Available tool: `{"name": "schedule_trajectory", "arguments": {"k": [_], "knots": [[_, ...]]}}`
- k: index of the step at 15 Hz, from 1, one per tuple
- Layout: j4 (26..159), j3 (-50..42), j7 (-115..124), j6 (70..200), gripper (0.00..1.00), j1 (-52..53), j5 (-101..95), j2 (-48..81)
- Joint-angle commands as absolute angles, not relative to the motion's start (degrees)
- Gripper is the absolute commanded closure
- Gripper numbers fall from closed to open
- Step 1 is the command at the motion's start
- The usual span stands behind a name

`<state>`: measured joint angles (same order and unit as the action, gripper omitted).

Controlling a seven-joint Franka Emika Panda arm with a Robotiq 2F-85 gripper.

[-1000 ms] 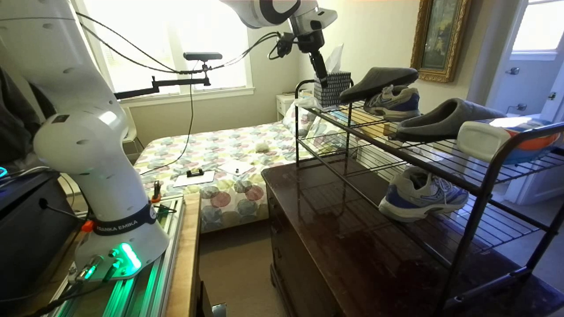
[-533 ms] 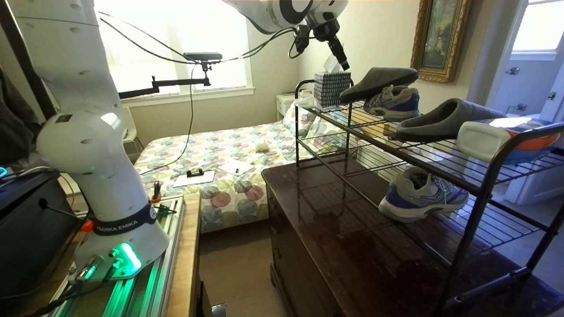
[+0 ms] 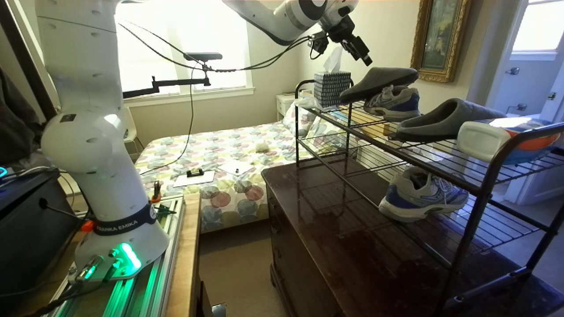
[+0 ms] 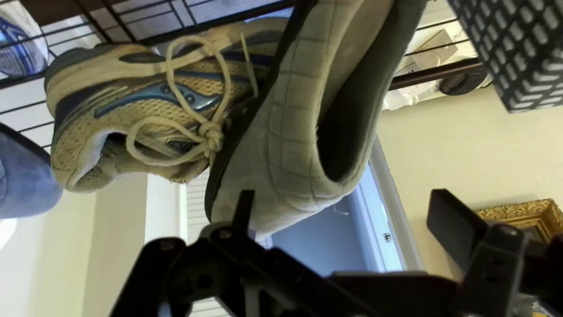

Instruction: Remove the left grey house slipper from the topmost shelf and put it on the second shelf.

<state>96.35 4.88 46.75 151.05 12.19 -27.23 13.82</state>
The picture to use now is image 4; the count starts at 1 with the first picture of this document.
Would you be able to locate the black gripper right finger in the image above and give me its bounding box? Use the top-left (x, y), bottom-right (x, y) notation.
top-left (426, 187), bottom-right (529, 284)

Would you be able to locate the black white patterned tissue box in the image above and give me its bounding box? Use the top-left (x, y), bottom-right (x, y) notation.
top-left (447, 0), bottom-right (563, 115)

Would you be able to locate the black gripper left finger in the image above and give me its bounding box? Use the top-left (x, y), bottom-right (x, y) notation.
top-left (200, 189), bottom-right (260, 254)

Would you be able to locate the black metal shoe rack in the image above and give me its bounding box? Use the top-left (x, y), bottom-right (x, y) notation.
top-left (0, 0), bottom-right (499, 156)

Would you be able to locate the beige laced sneaker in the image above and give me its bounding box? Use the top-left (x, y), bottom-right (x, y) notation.
top-left (42, 17), bottom-right (290, 196)

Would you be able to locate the gold framed picture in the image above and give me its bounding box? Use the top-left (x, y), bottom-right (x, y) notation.
top-left (473, 198), bottom-right (563, 247)

